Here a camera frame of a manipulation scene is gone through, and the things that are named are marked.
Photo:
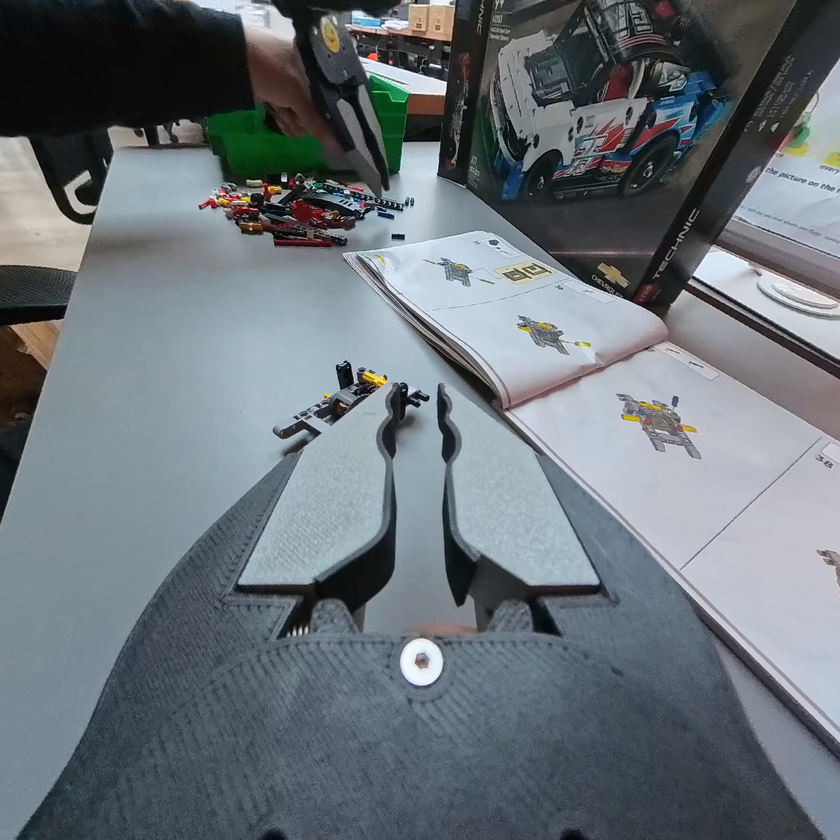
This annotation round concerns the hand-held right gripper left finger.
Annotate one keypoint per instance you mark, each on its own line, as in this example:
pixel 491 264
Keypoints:
pixel 321 505

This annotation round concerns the pale ledge with dark edge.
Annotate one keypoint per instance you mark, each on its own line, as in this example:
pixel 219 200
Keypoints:
pixel 728 275

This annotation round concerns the black office chair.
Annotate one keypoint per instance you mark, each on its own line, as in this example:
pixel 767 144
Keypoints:
pixel 33 292

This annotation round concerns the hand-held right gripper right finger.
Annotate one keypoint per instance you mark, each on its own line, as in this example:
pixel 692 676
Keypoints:
pixel 518 505

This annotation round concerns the pile of lego pieces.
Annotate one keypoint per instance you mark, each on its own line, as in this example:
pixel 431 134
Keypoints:
pixel 308 213

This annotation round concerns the person's left hand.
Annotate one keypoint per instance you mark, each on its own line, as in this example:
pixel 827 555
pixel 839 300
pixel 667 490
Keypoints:
pixel 275 72

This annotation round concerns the white printed poster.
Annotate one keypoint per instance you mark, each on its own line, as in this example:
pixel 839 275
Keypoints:
pixel 807 197

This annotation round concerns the lego instruction booklet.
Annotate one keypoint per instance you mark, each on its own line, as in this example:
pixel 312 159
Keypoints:
pixel 558 328

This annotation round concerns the person's left forearm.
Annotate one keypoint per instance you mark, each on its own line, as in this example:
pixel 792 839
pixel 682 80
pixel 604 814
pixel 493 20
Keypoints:
pixel 118 59

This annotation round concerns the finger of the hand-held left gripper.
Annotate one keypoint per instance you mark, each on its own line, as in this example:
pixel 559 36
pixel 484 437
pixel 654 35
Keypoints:
pixel 361 131
pixel 341 156

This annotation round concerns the grey lego chassis assembly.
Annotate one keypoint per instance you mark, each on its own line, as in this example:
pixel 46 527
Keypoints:
pixel 341 401

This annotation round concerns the lego set cardboard box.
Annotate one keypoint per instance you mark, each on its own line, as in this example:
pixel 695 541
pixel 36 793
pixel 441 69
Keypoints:
pixel 590 98

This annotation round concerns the green plastic bin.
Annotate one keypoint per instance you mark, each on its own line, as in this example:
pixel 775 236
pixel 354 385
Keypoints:
pixel 249 144

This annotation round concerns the background wooden-edged table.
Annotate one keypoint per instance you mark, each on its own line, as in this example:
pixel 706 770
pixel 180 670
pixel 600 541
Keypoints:
pixel 420 82

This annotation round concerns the white round disc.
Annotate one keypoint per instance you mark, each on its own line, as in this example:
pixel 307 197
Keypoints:
pixel 797 292

